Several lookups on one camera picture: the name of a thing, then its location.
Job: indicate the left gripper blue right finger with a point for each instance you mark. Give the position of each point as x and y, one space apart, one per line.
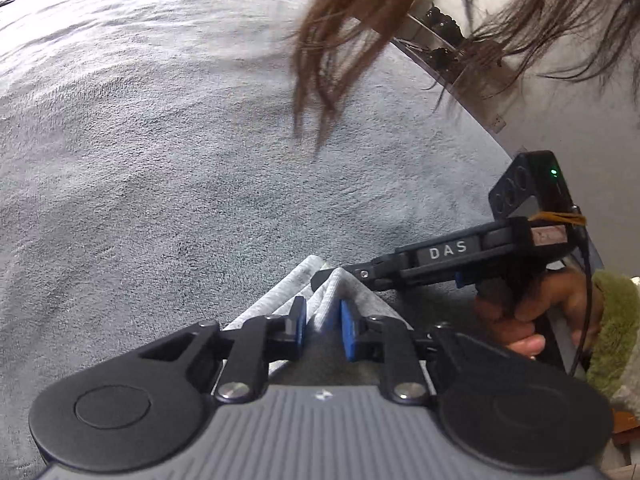
388 342

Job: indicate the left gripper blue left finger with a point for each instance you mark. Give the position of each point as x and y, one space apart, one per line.
250 350

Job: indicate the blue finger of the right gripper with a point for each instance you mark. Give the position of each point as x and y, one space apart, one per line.
322 276

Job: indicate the grey sweatshirt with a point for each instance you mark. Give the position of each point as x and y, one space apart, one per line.
323 362

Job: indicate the person's right hand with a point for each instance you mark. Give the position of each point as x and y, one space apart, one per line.
514 329

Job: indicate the grey bed sheet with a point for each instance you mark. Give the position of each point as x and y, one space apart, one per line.
150 178

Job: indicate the metal shoe rack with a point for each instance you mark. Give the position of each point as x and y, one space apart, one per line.
434 41

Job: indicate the person's brown hair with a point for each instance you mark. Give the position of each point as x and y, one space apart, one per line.
339 40

